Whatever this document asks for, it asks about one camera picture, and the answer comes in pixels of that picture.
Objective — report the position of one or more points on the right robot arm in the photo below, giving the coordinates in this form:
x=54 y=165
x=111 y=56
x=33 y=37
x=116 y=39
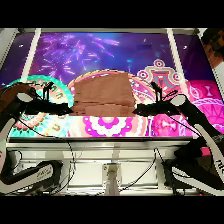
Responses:
x=196 y=116

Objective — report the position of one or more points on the brown garment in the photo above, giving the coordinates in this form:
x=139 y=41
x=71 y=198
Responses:
x=103 y=95

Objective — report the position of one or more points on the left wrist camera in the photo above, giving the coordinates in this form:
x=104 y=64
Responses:
x=47 y=90

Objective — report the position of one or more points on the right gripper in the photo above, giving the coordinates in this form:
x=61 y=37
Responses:
x=146 y=109

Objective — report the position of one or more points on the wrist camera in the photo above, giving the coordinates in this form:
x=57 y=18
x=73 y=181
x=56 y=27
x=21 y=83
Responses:
x=156 y=90
x=47 y=90

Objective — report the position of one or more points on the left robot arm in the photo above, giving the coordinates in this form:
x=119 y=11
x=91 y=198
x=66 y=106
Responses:
x=13 y=110

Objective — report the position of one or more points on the silver frame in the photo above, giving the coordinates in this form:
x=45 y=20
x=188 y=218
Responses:
x=100 y=145

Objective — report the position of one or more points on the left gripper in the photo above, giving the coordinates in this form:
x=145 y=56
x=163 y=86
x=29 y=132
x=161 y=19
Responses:
x=56 y=109

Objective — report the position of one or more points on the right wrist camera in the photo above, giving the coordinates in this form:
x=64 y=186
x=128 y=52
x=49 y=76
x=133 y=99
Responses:
x=156 y=90

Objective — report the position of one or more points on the checked shirt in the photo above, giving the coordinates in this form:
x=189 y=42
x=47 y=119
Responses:
x=213 y=41

